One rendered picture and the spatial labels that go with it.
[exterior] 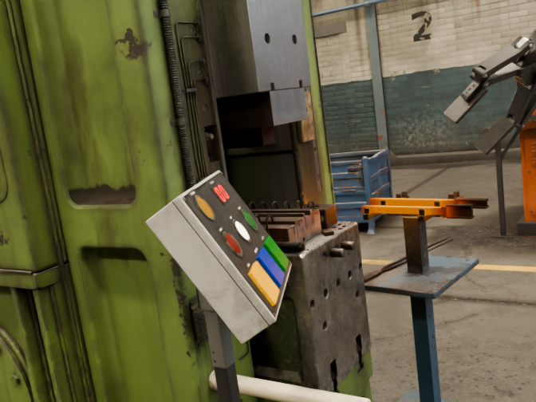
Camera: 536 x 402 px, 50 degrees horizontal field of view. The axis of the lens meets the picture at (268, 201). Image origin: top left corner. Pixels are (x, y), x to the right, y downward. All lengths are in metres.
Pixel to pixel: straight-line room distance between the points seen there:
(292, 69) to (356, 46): 8.07
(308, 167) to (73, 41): 0.87
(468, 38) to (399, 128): 1.69
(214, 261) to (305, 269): 0.61
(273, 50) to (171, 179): 0.47
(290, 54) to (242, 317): 0.90
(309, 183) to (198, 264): 1.06
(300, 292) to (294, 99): 0.56
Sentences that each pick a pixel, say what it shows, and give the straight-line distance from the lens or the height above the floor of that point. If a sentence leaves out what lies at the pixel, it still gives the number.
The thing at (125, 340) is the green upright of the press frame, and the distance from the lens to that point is 1.80.
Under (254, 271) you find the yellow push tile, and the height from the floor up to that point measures 1.04.
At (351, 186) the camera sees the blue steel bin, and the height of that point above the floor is 0.45.
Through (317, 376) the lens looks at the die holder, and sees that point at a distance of 1.71.
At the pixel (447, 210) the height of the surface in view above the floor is 0.91.
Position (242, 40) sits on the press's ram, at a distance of 1.56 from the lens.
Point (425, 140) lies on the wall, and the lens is 9.42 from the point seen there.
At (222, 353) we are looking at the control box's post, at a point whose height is 0.83.
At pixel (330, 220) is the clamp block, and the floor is 0.94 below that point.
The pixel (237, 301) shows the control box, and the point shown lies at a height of 1.00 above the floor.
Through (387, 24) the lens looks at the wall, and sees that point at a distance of 9.57.
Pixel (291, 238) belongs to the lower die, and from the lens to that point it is 1.64.
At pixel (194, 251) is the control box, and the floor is 1.10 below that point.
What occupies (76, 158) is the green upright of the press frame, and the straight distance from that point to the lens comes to 1.72.
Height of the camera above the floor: 1.34
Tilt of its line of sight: 10 degrees down
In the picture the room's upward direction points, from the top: 8 degrees counter-clockwise
